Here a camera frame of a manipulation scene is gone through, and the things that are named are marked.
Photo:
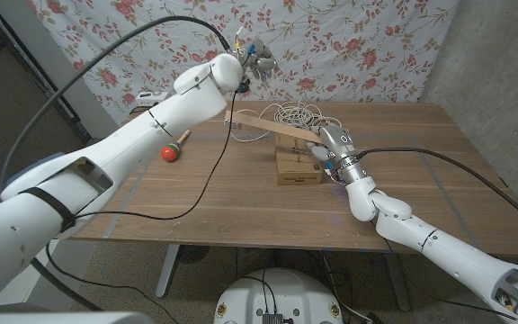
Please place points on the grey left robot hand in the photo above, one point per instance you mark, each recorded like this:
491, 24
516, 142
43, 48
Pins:
261, 60

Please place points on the white robot torso base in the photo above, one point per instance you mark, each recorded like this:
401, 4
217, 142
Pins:
281, 292

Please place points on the colourful wooden maraca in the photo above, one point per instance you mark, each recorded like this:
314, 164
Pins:
169, 154

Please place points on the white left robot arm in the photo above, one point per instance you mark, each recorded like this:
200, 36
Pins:
128, 144

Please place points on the grey table leg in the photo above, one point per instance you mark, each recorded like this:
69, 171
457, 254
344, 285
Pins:
398, 283

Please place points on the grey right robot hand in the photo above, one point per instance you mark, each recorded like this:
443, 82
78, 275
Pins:
337, 139

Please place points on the wooden clip hanger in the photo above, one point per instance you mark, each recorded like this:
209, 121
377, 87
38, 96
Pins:
268, 126

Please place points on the floral backdrop cloth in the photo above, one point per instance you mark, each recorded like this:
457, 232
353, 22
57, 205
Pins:
353, 45

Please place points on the black round floor fan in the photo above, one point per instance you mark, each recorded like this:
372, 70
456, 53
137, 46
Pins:
193, 254

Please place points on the blue padded stool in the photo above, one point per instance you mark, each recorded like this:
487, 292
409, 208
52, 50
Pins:
45, 159

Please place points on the white power strip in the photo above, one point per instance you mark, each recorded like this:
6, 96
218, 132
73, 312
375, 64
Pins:
149, 96

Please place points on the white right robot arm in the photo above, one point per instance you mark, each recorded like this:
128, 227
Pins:
443, 252

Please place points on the brown cardboard package box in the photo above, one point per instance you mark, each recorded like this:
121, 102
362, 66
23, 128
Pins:
297, 177

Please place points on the white table leg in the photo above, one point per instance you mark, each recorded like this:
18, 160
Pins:
168, 270

